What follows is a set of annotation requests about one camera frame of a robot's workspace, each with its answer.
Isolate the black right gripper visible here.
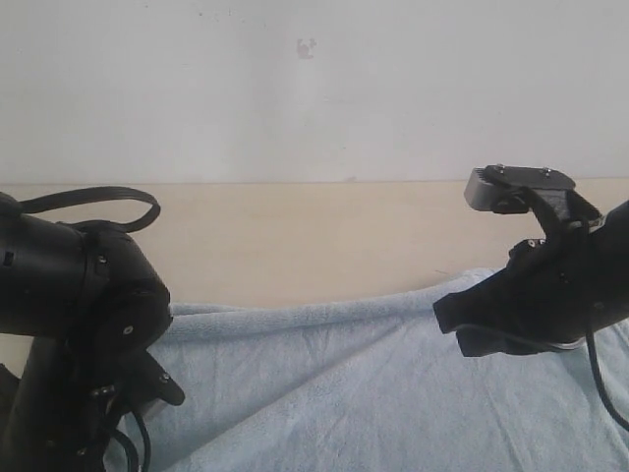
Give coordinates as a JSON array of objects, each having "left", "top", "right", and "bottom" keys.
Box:
[{"left": 433, "top": 235, "right": 604, "bottom": 358}]

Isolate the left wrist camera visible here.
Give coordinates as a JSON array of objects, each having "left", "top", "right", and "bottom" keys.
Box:
[{"left": 128, "top": 351, "right": 186, "bottom": 419}]

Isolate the light blue fleece towel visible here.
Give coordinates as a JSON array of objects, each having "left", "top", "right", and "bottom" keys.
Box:
[{"left": 147, "top": 268, "right": 628, "bottom": 471}]

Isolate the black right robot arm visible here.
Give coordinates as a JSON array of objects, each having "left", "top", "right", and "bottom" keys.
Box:
[{"left": 433, "top": 204, "right": 628, "bottom": 357}]

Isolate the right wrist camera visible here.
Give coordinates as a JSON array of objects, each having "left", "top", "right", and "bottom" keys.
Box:
[{"left": 464, "top": 164, "right": 604, "bottom": 236}]

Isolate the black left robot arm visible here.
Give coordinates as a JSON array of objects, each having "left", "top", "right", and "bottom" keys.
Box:
[{"left": 1, "top": 187, "right": 185, "bottom": 471}]

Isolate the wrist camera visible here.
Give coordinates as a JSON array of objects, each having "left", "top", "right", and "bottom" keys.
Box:
[
  {"left": 128, "top": 351, "right": 186, "bottom": 419},
  {"left": 464, "top": 164, "right": 604, "bottom": 236}
]

